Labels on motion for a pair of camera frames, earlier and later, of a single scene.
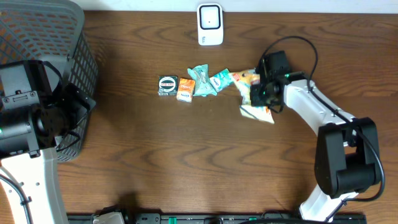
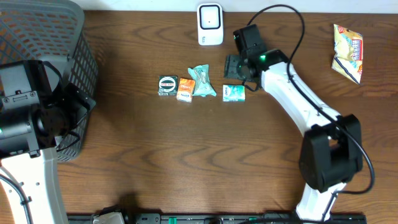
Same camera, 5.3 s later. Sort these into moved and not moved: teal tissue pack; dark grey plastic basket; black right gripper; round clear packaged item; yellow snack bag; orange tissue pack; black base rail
Moved: black right gripper; teal tissue pack; yellow snack bag
Not moved: orange tissue pack; dark grey plastic basket; round clear packaged item; black base rail
